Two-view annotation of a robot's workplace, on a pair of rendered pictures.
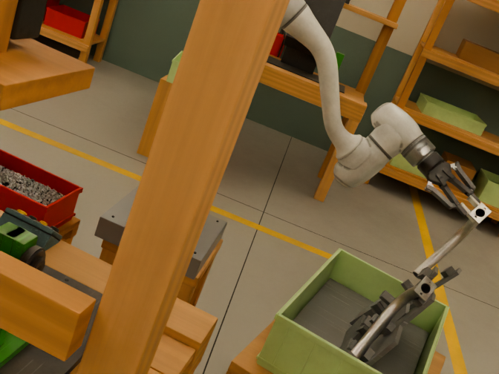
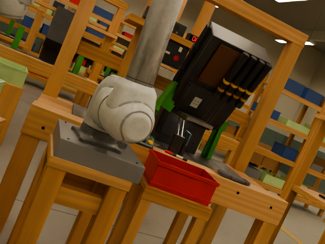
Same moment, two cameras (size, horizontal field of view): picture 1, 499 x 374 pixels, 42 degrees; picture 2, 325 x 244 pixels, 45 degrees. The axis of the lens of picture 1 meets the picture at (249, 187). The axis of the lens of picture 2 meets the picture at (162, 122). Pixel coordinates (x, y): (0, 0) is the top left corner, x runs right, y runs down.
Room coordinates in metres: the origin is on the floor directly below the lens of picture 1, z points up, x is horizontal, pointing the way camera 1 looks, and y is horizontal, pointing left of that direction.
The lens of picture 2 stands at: (3.40, -0.24, 1.24)
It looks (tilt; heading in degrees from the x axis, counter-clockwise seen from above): 5 degrees down; 156
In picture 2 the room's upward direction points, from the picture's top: 24 degrees clockwise
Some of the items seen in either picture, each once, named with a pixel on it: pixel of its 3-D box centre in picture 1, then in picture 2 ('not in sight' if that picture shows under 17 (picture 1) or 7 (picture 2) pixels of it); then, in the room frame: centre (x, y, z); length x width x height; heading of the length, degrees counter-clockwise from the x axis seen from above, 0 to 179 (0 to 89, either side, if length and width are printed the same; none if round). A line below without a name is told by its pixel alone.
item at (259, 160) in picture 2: not in sight; (256, 153); (-6.43, 7.39, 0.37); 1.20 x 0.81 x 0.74; 91
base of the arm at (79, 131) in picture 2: not in sight; (102, 136); (1.90, 0.21, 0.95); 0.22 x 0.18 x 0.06; 94
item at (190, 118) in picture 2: not in sight; (189, 117); (1.37, 0.80, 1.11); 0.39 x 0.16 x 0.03; 171
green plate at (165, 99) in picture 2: not in sight; (169, 98); (1.31, 0.66, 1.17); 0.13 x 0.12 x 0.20; 81
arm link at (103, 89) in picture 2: not in sight; (112, 103); (1.91, 0.19, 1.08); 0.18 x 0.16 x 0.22; 4
